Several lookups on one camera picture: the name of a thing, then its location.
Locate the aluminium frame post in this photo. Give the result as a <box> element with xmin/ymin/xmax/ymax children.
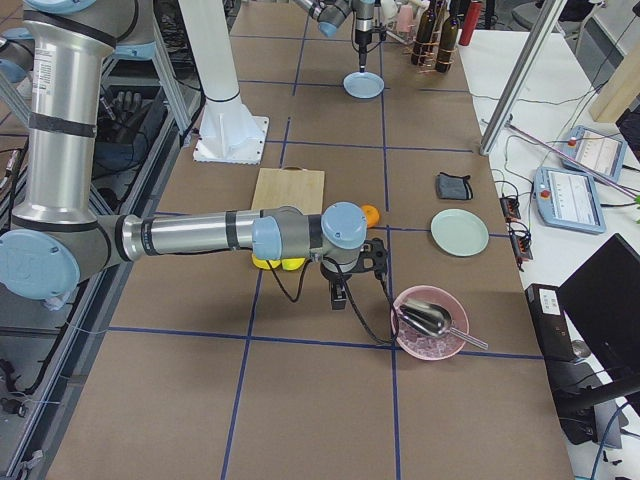
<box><xmin>479</xmin><ymin>0</ymin><xmax>566</xmax><ymax>156</ymax></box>

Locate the pink cup upper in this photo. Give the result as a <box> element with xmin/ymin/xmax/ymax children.
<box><xmin>396</xmin><ymin>4</ymin><xmax>414</xmax><ymax>34</ymax></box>

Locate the light blue plate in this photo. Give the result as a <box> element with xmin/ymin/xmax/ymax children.
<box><xmin>343</xmin><ymin>72</ymin><xmax>385</xmax><ymax>99</ymax></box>

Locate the bamboo cutting board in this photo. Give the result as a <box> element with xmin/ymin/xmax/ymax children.
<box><xmin>251</xmin><ymin>168</ymin><xmax>325</xmax><ymax>214</ymax></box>

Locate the right yellow lemon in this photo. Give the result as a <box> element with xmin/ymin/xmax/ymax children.
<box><xmin>281</xmin><ymin>258</ymin><xmax>306</xmax><ymax>271</ymax></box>

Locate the green wine bottle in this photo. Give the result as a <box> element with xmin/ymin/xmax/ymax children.
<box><xmin>410</xmin><ymin>0</ymin><xmax>437</xmax><ymax>66</ymax></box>
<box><xmin>435</xmin><ymin>0</ymin><xmax>460</xmax><ymax>73</ymax></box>

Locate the metal scoop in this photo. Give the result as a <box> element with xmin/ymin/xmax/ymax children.
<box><xmin>400</xmin><ymin>299</ymin><xmax>489</xmax><ymax>350</ymax></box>

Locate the green wine bottle middle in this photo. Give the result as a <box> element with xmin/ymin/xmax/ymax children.
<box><xmin>410</xmin><ymin>0</ymin><xmax>437</xmax><ymax>66</ymax></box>

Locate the red thermos bottle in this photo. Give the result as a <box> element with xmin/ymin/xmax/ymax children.
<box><xmin>458</xmin><ymin>1</ymin><xmax>484</xmax><ymax>46</ymax></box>

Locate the far teach pendant tablet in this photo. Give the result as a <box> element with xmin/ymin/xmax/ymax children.
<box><xmin>560</xmin><ymin>125</ymin><xmax>627</xmax><ymax>181</ymax></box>

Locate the grabber reaching stick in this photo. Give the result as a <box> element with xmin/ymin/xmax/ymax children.
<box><xmin>507</xmin><ymin>124</ymin><xmax>640</xmax><ymax>199</ymax></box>

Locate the grey folded cloth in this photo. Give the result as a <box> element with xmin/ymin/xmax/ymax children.
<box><xmin>435</xmin><ymin>172</ymin><xmax>474</xmax><ymax>201</ymax></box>

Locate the copper wire bottle rack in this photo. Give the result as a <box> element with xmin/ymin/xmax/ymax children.
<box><xmin>418</xmin><ymin>3</ymin><xmax>449</xmax><ymax>72</ymax></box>

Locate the near teach pendant tablet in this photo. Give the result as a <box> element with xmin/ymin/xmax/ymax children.
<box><xmin>533</xmin><ymin>166</ymin><xmax>606</xmax><ymax>234</ymax></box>

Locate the pink bowl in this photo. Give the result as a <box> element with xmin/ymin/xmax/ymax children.
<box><xmin>391</xmin><ymin>285</ymin><xmax>469</xmax><ymax>361</ymax></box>

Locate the orange fruit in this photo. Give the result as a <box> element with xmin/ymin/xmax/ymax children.
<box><xmin>361</xmin><ymin>204</ymin><xmax>381</xmax><ymax>229</ymax></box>

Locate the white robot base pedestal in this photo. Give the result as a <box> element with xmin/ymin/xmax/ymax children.
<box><xmin>179</xmin><ymin>0</ymin><xmax>269</xmax><ymax>165</ymax></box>

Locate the green plate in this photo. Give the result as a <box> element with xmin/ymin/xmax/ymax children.
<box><xmin>431</xmin><ymin>209</ymin><xmax>489</xmax><ymax>257</ymax></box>

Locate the green wine bottle front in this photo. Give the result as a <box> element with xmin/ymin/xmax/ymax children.
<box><xmin>435</xmin><ymin>0</ymin><xmax>460</xmax><ymax>73</ymax></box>

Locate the black computer monitor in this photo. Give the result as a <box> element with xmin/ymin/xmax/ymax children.
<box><xmin>559</xmin><ymin>233</ymin><xmax>639</xmax><ymax>413</ymax></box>

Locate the yellow lemon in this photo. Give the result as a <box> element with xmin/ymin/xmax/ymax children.
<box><xmin>251</xmin><ymin>254</ymin><xmax>281</xmax><ymax>270</ymax></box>
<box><xmin>281</xmin><ymin>258</ymin><xmax>306</xmax><ymax>271</ymax></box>

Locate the left yellow lemon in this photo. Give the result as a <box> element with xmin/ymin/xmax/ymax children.
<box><xmin>251</xmin><ymin>254</ymin><xmax>281</xmax><ymax>270</ymax></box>

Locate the teach pendant tablet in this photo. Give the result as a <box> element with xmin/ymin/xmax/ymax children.
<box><xmin>560</xmin><ymin>125</ymin><xmax>627</xmax><ymax>181</ymax></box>
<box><xmin>533</xmin><ymin>166</ymin><xmax>606</xmax><ymax>234</ymax></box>

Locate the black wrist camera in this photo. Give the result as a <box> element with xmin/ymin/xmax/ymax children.
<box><xmin>353</xmin><ymin>238</ymin><xmax>388</xmax><ymax>281</ymax></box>
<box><xmin>371</xmin><ymin>20</ymin><xmax>387</xmax><ymax>43</ymax></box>

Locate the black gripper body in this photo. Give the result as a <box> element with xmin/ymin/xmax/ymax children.
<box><xmin>320</xmin><ymin>258</ymin><xmax>353</xmax><ymax>283</ymax></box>
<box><xmin>353</xmin><ymin>28</ymin><xmax>371</xmax><ymax>54</ymax></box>

